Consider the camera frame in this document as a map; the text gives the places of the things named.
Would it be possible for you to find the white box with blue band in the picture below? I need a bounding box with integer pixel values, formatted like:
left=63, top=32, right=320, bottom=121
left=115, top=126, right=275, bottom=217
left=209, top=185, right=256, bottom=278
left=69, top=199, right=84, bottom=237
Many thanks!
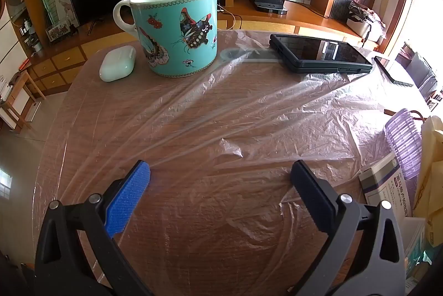
left=359, top=152, right=413, bottom=218

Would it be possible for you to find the black cased tablet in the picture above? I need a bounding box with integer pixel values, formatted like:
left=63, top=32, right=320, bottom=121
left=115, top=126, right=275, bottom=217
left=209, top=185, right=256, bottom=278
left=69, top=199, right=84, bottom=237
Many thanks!
left=269, top=34, right=373, bottom=74

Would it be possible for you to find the white earbuds case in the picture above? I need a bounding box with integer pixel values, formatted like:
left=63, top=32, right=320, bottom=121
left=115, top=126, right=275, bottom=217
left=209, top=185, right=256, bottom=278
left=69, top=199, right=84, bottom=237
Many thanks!
left=99, top=45, right=136, bottom=83

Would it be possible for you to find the wooden television cabinet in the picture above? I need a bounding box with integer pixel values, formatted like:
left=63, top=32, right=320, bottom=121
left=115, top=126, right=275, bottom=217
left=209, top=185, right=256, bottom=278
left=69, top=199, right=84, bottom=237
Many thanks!
left=24, top=0, right=347, bottom=96

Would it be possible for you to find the small wooden side table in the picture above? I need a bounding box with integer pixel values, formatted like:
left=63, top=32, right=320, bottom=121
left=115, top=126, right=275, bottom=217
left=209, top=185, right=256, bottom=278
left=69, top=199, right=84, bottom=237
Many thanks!
left=0, top=69, right=45, bottom=130

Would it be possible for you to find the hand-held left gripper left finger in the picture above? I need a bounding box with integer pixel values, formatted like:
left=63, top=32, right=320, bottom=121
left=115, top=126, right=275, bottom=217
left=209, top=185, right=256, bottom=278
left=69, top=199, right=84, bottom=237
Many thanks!
left=34, top=160, right=154, bottom=296

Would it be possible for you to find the small picture frame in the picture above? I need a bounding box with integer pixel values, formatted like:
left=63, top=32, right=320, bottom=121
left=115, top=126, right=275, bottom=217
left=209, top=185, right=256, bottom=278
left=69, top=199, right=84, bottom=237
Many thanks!
left=46, top=22, right=71, bottom=42

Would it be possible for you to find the teal butterfly mug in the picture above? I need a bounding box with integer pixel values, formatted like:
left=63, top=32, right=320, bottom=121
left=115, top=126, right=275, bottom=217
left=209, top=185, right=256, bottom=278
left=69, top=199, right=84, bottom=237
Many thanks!
left=114, top=0, right=218, bottom=78

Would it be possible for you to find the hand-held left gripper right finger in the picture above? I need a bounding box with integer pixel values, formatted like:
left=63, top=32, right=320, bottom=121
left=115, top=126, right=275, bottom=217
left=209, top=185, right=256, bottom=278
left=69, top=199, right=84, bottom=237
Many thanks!
left=290, top=160, right=406, bottom=296

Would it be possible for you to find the beige paper bag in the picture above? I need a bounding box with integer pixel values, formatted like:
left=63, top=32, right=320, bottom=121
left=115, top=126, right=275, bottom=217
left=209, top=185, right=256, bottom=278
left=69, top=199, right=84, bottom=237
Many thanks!
left=413, top=115, right=443, bottom=248

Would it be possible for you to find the giraffe picture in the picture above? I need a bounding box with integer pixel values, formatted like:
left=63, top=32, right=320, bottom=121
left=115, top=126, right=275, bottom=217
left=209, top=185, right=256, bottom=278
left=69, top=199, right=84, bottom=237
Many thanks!
left=57, top=0, right=78, bottom=28

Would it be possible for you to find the grey bag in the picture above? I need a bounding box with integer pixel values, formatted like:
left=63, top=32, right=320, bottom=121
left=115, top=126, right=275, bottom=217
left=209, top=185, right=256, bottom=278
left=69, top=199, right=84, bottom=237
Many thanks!
left=346, top=0, right=386, bottom=42

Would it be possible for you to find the grey sofa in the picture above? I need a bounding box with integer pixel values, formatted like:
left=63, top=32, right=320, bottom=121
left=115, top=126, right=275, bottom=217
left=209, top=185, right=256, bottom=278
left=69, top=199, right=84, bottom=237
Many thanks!
left=408, top=52, right=438, bottom=96

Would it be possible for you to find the black smartphone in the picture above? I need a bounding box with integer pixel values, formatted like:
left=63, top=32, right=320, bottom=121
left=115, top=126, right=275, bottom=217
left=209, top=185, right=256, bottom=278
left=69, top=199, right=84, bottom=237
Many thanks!
left=374, top=55, right=414, bottom=87

